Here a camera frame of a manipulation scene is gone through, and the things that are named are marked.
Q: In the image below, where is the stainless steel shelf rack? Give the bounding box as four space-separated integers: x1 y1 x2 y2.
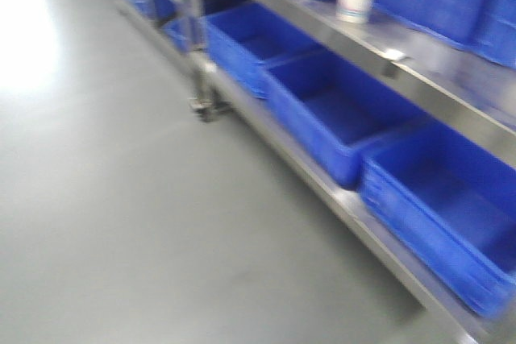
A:
119 0 515 343

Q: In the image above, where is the blue bin lower middle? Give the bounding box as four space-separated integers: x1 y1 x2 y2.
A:
263 49 426 190

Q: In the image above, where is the blue bin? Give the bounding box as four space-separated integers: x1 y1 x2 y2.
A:
263 49 426 190
163 2 322 100
359 122 515 318
472 0 515 69

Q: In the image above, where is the blue bin lower far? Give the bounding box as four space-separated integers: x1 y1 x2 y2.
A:
163 2 322 100

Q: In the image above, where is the blue bin lower near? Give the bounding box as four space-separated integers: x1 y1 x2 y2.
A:
359 122 515 318

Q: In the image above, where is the blue bin upper right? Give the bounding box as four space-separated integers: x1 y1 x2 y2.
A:
472 0 515 69

